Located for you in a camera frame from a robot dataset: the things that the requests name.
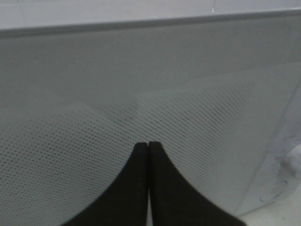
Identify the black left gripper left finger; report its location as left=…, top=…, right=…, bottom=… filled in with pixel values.
left=64, top=143, right=148, bottom=226

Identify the white microwave oven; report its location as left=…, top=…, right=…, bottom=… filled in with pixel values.
left=0, top=0, right=301, bottom=226

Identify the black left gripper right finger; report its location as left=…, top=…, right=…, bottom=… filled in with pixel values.
left=148, top=142, right=245, bottom=226

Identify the white microwave door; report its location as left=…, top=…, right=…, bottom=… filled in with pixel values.
left=0, top=9, right=301, bottom=226

